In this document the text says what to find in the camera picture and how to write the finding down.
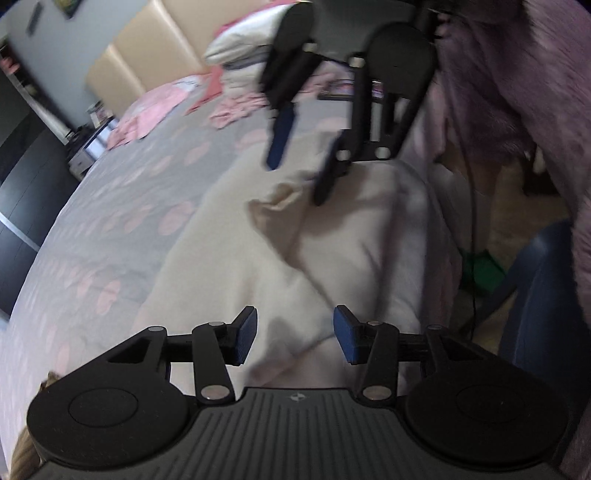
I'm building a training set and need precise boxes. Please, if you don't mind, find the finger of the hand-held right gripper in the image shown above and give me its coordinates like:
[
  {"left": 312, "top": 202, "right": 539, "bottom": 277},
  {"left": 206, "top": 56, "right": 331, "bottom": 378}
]
[
  {"left": 314, "top": 58, "right": 423, "bottom": 206},
  {"left": 261, "top": 44, "right": 321, "bottom": 171}
]

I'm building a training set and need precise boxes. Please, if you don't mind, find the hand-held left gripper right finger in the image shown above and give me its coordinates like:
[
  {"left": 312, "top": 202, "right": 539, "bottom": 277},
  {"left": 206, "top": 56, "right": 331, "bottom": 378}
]
[{"left": 333, "top": 306, "right": 488, "bottom": 407}]

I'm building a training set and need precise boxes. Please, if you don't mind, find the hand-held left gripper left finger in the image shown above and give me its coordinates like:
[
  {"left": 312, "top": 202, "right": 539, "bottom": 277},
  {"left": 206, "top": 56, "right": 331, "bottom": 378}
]
[{"left": 108, "top": 306, "right": 258, "bottom": 407}]

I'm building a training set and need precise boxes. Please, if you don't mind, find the off-white garment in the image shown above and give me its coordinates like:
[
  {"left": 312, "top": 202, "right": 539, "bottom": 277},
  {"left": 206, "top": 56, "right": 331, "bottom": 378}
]
[{"left": 139, "top": 134, "right": 492, "bottom": 389}]

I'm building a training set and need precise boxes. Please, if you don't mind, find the cream turtleneck top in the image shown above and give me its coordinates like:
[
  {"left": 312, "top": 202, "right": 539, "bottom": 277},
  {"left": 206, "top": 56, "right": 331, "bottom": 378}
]
[{"left": 204, "top": 18, "right": 282, "bottom": 65}]

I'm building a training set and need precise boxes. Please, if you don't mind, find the coral pillow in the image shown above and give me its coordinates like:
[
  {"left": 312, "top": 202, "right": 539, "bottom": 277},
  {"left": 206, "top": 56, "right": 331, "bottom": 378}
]
[{"left": 185, "top": 9, "right": 287, "bottom": 116}]

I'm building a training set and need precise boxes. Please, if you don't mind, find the pink pillow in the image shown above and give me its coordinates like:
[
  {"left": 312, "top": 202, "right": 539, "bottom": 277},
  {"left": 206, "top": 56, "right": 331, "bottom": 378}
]
[{"left": 106, "top": 76, "right": 205, "bottom": 151}]

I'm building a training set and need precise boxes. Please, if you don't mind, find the green object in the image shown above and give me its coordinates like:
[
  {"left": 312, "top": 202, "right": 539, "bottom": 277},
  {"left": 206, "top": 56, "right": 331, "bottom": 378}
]
[{"left": 462, "top": 249, "right": 507, "bottom": 297}]

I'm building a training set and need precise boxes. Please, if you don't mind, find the cream padded headboard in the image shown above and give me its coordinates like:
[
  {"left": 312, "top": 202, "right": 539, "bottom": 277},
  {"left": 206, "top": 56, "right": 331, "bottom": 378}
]
[{"left": 85, "top": 0, "right": 296, "bottom": 108}]

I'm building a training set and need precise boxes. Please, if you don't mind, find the bed with polka-dot cover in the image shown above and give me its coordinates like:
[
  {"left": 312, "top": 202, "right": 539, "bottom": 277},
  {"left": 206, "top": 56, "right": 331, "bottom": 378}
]
[{"left": 0, "top": 60, "right": 444, "bottom": 416}]

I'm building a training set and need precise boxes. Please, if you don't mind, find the white nightstand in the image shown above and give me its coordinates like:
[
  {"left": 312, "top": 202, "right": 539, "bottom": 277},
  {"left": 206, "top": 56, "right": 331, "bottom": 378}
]
[{"left": 67, "top": 122, "right": 121, "bottom": 182}]

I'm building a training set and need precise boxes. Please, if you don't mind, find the blue plastic chair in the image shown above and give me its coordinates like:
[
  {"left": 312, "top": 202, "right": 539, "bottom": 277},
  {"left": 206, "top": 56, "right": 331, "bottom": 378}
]
[{"left": 499, "top": 219, "right": 585, "bottom": 370}]

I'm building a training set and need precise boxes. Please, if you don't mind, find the beige striped shirt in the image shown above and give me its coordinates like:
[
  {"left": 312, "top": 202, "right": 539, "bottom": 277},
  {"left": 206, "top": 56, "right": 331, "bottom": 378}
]
[{"left": 9, "top": 369, "right": 63, "bottom": 480}]

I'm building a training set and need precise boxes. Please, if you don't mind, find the black sliding wardrobe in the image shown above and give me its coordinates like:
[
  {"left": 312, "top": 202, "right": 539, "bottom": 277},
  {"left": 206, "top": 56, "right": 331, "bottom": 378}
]
[{"left": 0, "top": 39, "right": 81, "bottom": 320}]

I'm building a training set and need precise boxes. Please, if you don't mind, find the black cable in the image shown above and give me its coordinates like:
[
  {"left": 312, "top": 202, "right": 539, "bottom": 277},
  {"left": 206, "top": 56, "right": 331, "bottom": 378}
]
[{"left": 455, "top": 28, "right": 481, "bottom": 334}]

